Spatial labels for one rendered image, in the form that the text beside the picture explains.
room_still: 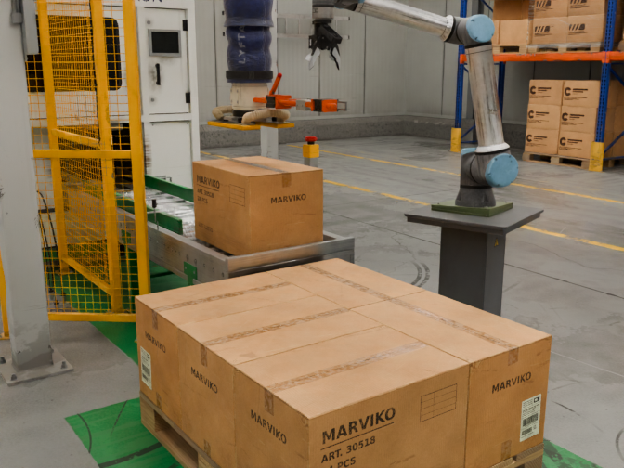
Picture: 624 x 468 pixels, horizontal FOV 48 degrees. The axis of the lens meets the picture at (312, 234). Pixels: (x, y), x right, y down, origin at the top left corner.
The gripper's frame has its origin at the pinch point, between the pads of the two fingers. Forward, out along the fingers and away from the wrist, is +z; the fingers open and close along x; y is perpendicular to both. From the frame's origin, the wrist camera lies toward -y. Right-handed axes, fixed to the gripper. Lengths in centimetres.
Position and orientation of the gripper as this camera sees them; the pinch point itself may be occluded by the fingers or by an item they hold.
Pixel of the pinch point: (325, 70)
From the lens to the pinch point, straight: 297.4
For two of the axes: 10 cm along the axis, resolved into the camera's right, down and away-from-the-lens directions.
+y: -5.7, -1.9, 8.0
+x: -8.2, 1.3, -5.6
